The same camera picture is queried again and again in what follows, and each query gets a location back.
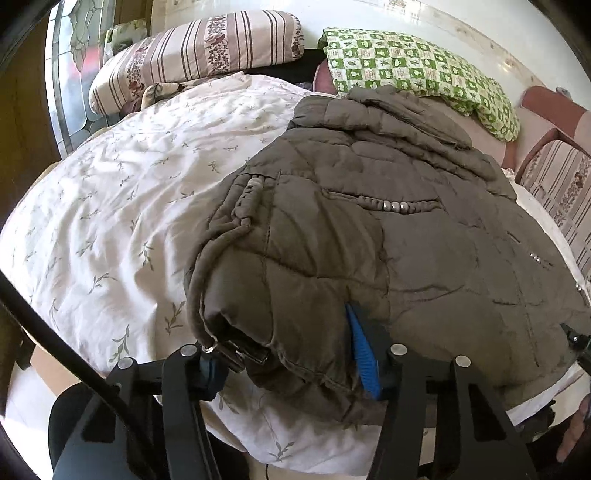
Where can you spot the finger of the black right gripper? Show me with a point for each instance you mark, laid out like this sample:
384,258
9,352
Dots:
579,343

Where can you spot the green white patterned blanket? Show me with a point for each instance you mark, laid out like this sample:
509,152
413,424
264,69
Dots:
374,58

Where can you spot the pink red headboard cushion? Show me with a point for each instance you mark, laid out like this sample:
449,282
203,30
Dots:
546,116

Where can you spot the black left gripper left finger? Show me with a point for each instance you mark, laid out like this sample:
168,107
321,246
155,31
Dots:
90,441

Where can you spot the olive quilted hooded jacket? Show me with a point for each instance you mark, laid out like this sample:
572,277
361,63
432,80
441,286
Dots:
377,199

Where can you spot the striped floral pillow at window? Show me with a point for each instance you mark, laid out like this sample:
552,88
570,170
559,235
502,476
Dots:
203,48

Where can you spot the person's hand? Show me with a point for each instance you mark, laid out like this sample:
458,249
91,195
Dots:
575,430

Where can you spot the black garment behind pillows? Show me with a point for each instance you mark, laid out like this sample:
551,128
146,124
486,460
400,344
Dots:
300,71

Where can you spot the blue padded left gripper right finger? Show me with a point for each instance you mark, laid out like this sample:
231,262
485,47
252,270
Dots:
443,419

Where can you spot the striped floral pillow right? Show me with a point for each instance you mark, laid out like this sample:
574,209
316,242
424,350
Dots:
556,171

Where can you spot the dark wooden wardrobe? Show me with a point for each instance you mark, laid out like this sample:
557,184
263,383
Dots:
28,146

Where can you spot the stained glass window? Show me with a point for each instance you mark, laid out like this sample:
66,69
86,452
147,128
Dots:
73,56

